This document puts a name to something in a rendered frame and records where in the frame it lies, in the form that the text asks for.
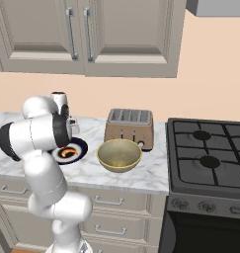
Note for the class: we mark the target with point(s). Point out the copper four-slot toaster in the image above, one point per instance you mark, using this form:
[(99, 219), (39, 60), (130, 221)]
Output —
[(129, 129)]

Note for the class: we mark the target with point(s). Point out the black oven door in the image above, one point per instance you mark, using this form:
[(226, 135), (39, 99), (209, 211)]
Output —
[(203, 235)]

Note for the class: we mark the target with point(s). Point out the orange shrimp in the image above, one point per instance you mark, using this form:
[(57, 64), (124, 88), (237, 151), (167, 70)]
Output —
[(69, 152)]

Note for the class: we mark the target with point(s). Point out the black gas stove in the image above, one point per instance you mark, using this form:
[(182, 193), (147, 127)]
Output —
[(207, 158)]

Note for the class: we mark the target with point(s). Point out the beige wall cupboard door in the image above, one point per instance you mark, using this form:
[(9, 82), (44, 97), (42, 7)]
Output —
[(131, 36), (36, 33)]

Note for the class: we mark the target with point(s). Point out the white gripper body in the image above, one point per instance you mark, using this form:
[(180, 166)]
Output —
[(73, 123)]

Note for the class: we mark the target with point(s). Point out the dark blue rimmed plate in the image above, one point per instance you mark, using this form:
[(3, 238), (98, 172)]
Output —
[(79, 149)]

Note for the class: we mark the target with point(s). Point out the beige base cupboard door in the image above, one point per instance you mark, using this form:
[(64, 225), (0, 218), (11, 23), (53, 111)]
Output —
[(19, 224)]

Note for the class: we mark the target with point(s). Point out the olive green bowl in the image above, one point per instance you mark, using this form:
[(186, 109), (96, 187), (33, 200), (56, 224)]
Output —
[(119, 154)]

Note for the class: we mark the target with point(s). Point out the beige drawer front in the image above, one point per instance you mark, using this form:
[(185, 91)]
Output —
[(9, 188), (124, 201), (121, 230)]

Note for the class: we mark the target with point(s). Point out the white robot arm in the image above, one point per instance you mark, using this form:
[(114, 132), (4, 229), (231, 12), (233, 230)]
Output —
[(42, 178)]

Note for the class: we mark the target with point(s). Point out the grey range hood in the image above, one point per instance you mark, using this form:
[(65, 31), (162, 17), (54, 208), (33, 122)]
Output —
[(220, 7)]

